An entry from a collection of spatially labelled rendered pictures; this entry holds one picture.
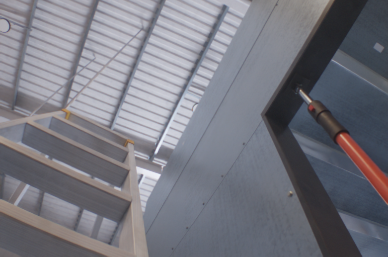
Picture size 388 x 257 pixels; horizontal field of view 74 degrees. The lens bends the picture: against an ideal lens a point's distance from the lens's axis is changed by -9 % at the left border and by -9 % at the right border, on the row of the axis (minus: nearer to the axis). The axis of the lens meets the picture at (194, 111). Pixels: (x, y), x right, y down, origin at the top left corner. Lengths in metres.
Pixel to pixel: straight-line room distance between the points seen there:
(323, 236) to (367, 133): 2.06
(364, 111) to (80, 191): 2.21
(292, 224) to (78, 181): 0.48
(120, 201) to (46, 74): 7.58
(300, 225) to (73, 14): 7.14
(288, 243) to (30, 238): 0.51
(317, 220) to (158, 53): 6.83
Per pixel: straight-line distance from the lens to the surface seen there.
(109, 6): 7.17
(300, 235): 0.67
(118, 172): 0.87
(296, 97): 1.01
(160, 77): 7.47
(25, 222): 0.43
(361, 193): 3.05
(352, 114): 2.46
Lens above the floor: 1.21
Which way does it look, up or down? 64 degrees up
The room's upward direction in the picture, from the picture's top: straight up
